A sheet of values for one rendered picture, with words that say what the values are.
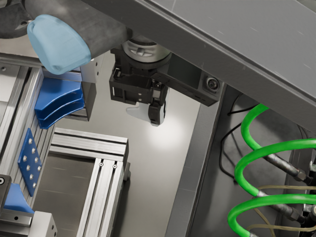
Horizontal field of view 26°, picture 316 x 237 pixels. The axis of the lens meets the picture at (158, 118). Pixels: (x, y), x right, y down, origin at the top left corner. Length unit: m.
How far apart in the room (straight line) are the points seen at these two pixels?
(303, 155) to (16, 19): 0.65
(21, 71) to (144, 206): 0.98
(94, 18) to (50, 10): 0.06
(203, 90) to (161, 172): 1.47
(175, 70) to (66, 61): 0.21
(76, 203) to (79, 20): 1.41
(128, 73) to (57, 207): 1.23
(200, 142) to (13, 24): 0.46
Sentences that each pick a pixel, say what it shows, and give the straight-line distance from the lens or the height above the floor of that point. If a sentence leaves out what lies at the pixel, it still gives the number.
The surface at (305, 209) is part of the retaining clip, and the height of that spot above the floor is 1.11.
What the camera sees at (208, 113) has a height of 0.95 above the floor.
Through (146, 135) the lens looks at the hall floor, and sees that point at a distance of 2.53.
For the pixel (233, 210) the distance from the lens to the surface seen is 1.07.
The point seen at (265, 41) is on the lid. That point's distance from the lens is 0.55.
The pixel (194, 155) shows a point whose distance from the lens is 1.41.
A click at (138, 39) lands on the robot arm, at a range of 0.90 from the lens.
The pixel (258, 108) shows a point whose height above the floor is 1.27.
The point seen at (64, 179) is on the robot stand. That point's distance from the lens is 2.23.
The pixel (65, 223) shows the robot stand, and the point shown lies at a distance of 2.17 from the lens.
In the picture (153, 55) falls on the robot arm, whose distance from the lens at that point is 0.93.
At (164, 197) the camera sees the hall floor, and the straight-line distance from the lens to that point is 2.41.
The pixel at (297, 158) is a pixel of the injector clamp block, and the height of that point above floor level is 0.98.
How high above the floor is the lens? 2.20
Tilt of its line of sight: 59 degrees down
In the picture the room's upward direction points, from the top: straight up
